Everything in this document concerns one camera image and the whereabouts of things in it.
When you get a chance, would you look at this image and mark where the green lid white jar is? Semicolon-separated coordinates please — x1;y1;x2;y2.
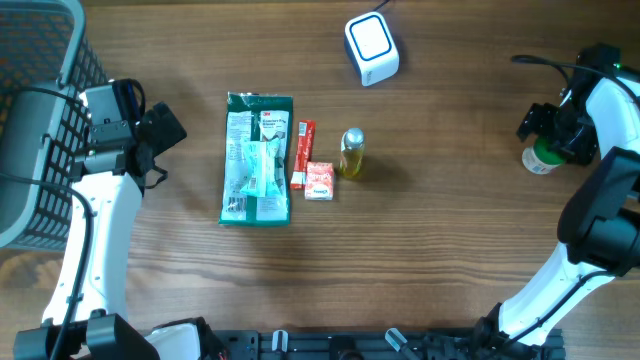
522;137;566;175

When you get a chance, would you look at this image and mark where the green foil packet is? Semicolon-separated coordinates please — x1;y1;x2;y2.
219;92;293;227

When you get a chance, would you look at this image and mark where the red white snack packet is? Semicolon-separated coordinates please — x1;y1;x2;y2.
290;120;316;190

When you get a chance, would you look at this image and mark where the small red white carton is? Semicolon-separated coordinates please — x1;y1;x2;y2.
304;162;335;200

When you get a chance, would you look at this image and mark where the yellow dish soap bottle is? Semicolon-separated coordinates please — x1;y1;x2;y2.
339;128;365;178

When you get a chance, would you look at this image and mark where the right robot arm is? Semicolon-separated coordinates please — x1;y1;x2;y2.
469;43;639;359

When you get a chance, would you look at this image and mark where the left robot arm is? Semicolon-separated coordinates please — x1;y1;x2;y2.
1;79;226;359

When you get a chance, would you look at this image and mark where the white barcode scanner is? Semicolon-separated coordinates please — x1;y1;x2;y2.
344;11;400;87

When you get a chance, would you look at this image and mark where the grey plastic mesh basket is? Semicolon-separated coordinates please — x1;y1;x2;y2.
1;0;108;251

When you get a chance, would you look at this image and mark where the black left camera cable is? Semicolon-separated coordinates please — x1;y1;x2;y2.
0;85;96;360

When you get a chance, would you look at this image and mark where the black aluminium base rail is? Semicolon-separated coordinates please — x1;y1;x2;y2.
199;327;566;360

